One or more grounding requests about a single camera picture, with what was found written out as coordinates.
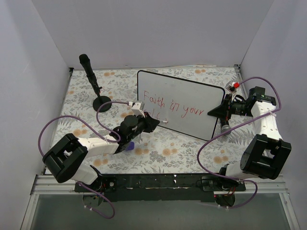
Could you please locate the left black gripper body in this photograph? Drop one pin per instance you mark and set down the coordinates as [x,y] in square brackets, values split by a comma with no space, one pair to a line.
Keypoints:
[148,122]

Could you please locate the purple foam microphone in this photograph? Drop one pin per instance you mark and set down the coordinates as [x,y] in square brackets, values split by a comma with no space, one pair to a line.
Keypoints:
[130,146]

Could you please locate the black microphone on stand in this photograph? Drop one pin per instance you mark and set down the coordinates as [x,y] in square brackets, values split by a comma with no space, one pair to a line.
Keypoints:
[86,64]

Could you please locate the black silver microphone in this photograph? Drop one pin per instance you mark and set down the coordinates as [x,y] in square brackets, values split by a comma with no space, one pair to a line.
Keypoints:
[225,127]

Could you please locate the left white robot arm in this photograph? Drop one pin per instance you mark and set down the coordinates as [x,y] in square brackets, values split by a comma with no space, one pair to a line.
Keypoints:
[65,158]

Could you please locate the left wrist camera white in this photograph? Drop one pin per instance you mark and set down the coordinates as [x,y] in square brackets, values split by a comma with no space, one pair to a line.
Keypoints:
[137,108]

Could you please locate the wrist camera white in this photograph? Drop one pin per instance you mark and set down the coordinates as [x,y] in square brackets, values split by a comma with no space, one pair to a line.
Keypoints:
[137,108]
[232,86]

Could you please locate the black round microphone stand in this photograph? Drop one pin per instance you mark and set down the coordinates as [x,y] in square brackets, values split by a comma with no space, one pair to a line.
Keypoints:
[101,103]

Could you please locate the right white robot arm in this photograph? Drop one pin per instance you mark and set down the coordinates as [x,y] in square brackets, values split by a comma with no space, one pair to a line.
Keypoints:
[266,154]

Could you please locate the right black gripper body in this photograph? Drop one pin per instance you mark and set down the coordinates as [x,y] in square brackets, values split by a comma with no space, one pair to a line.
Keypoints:
[227,109]

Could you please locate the white whiteboard black frame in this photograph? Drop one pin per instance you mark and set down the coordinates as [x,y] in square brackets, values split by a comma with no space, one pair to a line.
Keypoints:
[183,103]

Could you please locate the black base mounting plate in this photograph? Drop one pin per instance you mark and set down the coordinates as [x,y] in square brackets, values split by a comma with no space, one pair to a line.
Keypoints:
[165,186]

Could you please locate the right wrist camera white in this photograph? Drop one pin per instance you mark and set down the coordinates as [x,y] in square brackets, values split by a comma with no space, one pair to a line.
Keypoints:
[232,86]

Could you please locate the floral patterned table mat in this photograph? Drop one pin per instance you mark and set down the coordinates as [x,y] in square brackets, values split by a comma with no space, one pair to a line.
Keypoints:
[163,151]

